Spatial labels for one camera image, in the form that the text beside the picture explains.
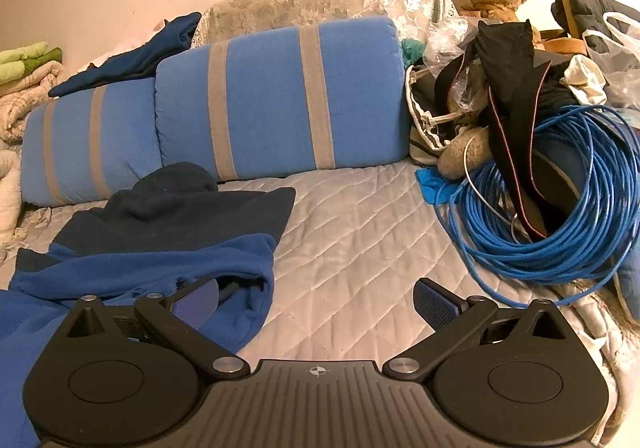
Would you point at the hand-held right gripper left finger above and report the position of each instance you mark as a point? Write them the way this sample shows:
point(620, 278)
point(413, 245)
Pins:
point(197, 304)

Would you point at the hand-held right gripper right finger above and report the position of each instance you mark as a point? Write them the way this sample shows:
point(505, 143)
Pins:
point(434, 304)

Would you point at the blue fleece sweater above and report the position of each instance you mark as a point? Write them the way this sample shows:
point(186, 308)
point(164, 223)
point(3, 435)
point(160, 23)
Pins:
point(125, 258)

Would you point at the grey quilted lace-trimmed bed cover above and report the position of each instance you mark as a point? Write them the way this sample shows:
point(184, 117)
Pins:
point(360, 248)

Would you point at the blue grey-striped pillow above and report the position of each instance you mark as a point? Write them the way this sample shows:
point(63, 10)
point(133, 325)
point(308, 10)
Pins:
point(100, 143)
point(270, 103)

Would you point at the white quilt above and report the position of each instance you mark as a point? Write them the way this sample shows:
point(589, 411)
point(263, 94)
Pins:
point(9, 193)

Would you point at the black garment with pink trim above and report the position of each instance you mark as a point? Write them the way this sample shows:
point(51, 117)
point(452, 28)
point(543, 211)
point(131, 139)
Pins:
point(505, 73)

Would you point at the dark blue garment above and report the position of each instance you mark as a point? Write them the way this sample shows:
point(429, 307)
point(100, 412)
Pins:
point(145, 58)

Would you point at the teal fluffy item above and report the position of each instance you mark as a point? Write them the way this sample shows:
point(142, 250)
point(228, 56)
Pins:
point(412, 50)

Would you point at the clear plastic wrapping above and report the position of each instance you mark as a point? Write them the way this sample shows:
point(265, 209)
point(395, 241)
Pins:
point(447, 40)

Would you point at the beige fleece blanket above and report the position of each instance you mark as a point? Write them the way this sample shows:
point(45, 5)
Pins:
point(25, 98)

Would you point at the white satin cloth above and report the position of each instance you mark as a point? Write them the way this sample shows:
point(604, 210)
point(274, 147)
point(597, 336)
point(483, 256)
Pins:
point(585, 75)

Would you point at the light green quilt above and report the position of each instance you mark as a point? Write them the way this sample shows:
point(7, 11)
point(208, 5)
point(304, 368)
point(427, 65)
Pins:
point(25, 60)

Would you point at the white plastic bag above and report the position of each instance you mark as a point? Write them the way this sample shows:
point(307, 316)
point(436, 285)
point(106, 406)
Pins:
point(617, 53)

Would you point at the floral lace cushion cover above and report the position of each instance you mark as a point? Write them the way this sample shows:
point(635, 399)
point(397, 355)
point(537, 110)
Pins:
point(320, 0)

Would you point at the dark padded jacket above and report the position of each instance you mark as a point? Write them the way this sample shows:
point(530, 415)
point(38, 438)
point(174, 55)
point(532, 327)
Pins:
point(585, 3)

